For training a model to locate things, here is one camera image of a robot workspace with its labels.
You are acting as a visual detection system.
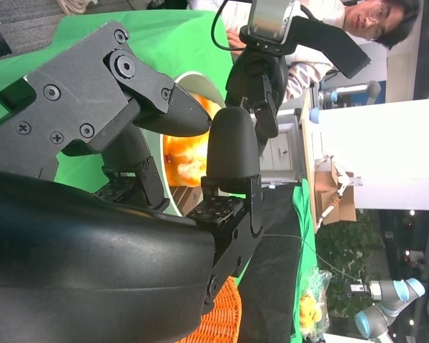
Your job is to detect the person with glasses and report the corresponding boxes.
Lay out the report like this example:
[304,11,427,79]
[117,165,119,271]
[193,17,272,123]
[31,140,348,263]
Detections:
[185,0,421,104]

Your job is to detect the green tablecloth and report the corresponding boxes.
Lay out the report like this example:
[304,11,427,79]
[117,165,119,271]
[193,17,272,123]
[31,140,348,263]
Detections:
[0,9,237,215]

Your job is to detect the green plant hedge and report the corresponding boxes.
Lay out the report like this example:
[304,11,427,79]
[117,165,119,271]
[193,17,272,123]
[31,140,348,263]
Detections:
[316,209,385,319]

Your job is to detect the green cloth on neighbouring table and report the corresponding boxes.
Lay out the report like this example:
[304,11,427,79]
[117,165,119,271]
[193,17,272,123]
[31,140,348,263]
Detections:
[292,178,319,343]

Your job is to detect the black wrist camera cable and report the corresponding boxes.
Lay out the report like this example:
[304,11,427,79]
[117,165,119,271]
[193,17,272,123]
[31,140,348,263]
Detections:
[210,0,255,53]

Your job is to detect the white drawer cabinet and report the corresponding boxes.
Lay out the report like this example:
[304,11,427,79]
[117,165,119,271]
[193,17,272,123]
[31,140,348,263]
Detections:
[260,109,303,183]

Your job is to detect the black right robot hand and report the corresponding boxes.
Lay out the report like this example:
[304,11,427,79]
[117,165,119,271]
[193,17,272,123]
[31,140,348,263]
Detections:
[0,19,265,343]

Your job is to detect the orange wicker basket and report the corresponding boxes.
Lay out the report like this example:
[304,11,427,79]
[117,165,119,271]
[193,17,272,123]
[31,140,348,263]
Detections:
[180,274,245,343]

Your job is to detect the brown cardboard box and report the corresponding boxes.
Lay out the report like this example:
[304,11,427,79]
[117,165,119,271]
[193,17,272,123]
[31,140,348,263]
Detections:
[314,160,358,225]

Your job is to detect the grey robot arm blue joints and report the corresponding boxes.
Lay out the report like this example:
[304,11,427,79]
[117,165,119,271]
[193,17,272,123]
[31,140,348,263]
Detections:
[345,277,427,339]
[317,80,382,106]

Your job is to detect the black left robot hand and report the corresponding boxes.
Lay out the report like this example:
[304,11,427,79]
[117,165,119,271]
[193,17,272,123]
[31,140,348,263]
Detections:
[224,46,290,141]

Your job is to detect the white partition panel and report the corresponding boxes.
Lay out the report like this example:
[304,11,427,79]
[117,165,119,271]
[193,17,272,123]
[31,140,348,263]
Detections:
[317,96,429,212]

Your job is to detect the black cloth backdrop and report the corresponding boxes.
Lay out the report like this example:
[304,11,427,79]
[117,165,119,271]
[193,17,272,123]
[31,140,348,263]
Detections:
[237,182,305,343]

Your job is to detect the clear bag of yellow items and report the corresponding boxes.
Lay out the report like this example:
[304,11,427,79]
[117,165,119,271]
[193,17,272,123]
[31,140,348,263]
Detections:
[299,267,332,340]

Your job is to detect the pale grey round bowl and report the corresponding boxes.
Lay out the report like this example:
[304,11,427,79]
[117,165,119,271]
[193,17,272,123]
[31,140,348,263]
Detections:
[160,71,227,217]

